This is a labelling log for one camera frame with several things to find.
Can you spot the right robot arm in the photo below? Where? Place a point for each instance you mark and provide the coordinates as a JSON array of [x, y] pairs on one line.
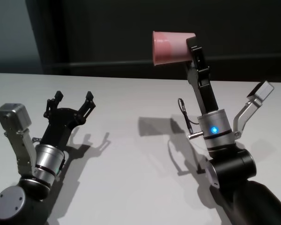
[[231, 168]]

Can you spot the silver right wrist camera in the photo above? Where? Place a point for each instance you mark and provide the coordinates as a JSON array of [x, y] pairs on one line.
[[262, 90]]

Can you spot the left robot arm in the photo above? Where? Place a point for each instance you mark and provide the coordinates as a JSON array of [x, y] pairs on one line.
[[46, 161]]

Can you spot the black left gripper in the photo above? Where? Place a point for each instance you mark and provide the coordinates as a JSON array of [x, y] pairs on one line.
[[61, 126]]

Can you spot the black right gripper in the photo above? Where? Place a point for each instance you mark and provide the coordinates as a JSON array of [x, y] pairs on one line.
[[208, 98]]

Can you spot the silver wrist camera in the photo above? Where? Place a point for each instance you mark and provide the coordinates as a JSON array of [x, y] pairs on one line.
[[12, 114], [262, 90]]

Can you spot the black frame post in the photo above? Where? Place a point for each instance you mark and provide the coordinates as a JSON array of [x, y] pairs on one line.
[[61, 35]]

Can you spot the dark grey table edge rail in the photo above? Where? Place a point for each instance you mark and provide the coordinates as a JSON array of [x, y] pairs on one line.
[[107, 64]]

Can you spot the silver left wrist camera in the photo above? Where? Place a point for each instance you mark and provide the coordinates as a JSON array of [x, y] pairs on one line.
[[12, 114]]

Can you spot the pink plastic cup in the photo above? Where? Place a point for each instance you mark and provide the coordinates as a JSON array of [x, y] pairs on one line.
[[168, 49]]

